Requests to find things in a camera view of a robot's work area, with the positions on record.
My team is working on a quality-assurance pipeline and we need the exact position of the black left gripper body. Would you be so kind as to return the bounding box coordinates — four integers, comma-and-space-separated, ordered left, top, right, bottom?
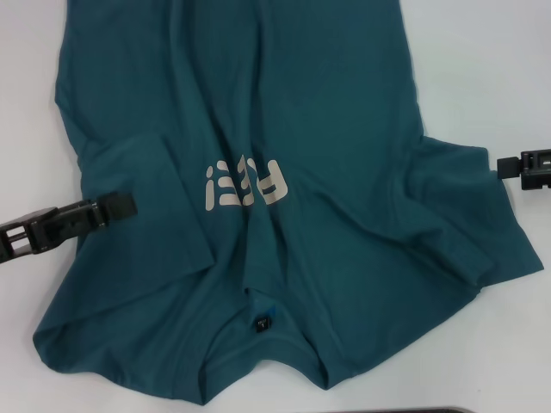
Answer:
0, 210, 48, 264

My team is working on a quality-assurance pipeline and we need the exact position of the teal blue printed t-shirt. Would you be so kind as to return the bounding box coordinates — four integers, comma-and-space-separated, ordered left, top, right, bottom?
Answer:
33, 0, 544, 382

